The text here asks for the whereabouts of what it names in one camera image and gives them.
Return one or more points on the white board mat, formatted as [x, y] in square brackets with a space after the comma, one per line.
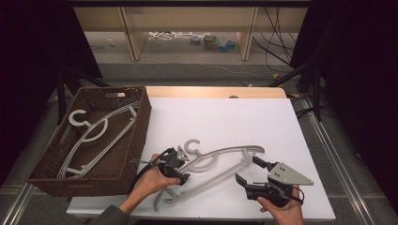
[219, 125]

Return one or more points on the person's right hand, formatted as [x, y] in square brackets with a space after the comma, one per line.
[283, 214]

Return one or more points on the black tripod stand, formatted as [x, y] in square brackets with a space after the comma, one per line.
[316, 93]
[62, 93]

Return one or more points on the person's left hand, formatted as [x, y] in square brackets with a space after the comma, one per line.
[153, 181]

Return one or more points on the metal floor rail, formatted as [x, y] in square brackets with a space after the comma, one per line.
[15, 206]
[338, 162]

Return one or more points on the pile of coloured toys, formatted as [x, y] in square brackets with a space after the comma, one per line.
[216, 43]

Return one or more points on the black curtain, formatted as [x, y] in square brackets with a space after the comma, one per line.
[363, 78]
[31, 78]

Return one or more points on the grey plastic clothes hanger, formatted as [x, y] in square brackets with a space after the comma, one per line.
[187, 146]
[71, 118]

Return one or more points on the brown wicker basket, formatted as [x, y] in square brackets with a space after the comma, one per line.
[125, 156]

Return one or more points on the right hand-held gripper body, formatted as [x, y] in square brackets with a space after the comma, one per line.
[286, 175]

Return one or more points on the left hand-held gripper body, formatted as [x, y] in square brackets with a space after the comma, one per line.
[170, 162]

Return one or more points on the light wooden shelf unit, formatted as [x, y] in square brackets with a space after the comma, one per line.
[187, 18]

